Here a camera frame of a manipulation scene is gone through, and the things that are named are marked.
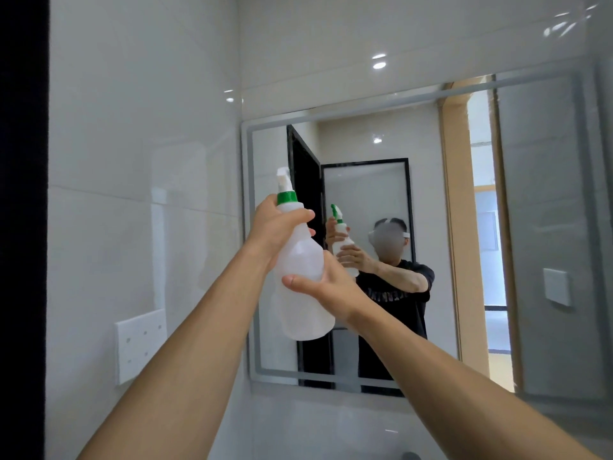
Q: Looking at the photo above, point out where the black framed glass partition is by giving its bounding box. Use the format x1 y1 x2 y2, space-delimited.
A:
0 0 50 460

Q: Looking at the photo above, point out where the person's right forearm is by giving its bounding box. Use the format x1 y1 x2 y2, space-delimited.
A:
344 303 602 460

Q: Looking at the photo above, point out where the person's left forearm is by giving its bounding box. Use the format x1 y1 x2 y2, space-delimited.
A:
76 243 275 460

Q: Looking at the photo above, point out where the person's left hand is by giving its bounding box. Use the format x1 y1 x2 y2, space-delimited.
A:
246 194 317 274

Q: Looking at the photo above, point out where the white spray bottle green collar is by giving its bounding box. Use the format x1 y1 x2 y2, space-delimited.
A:
270 166 337 342

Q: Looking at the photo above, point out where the wall mirror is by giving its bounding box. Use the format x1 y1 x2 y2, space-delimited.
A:
241 66 613 409

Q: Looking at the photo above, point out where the person's right hand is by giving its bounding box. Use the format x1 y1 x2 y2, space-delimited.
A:
281 251 372 332

